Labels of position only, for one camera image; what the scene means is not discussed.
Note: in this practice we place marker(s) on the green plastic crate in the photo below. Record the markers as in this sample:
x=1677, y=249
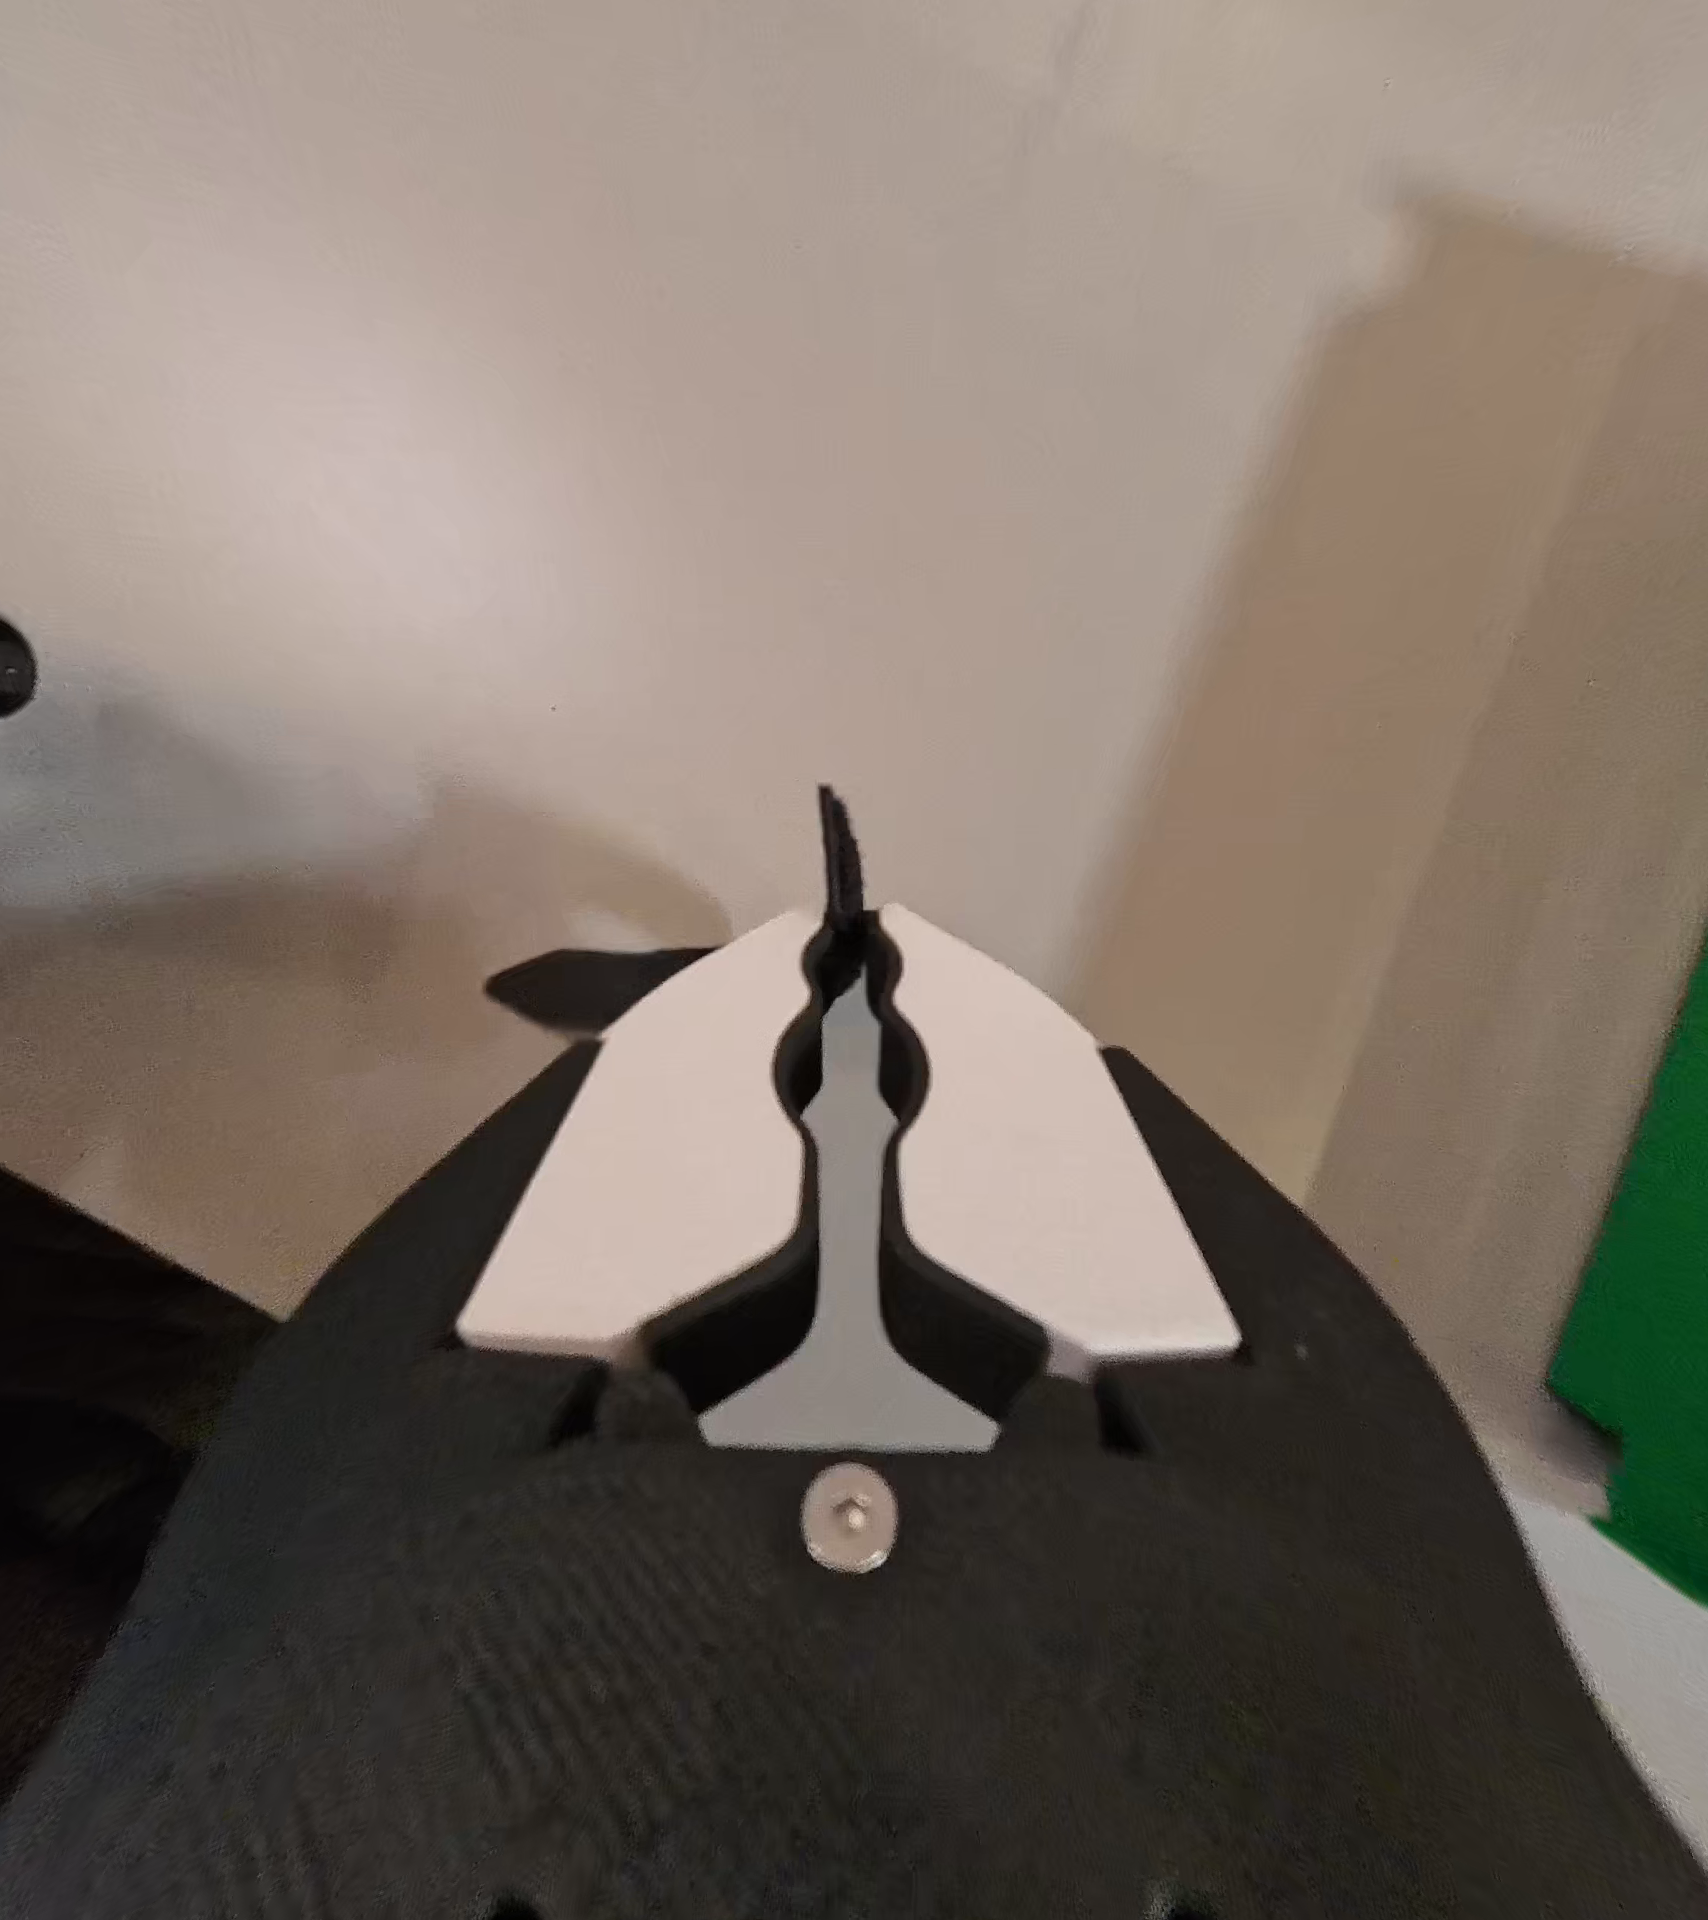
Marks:
x=1689, y=1197

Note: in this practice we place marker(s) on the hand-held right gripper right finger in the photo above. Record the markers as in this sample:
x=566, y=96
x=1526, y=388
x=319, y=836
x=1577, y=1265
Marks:
x=1068, y=1183

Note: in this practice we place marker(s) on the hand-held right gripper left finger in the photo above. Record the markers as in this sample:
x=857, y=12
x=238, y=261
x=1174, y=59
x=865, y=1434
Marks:
x=648, y=1172

